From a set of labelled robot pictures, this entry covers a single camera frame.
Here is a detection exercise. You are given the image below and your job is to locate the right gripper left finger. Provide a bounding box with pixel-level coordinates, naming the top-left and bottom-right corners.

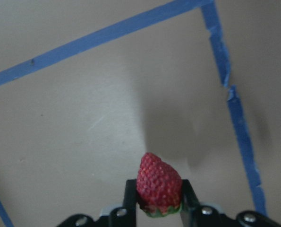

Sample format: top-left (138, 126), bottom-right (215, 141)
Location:
top-left (108, 179), bottom-right (137, 227)

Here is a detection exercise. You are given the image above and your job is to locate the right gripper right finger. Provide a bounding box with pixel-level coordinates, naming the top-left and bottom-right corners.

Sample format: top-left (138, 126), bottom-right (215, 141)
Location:
top-left (180, 179), bottom-right (224, 227)

